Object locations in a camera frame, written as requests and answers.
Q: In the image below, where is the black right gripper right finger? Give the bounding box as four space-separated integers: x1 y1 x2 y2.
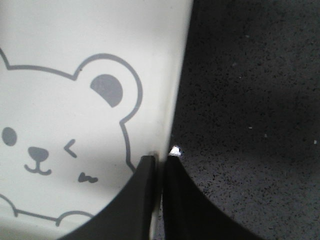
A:
162 156 259 240

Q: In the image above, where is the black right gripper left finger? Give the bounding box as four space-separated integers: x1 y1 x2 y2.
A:
61 155 156 240

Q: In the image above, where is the cream bear serving tray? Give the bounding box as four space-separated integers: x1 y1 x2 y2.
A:
0 0 193 240

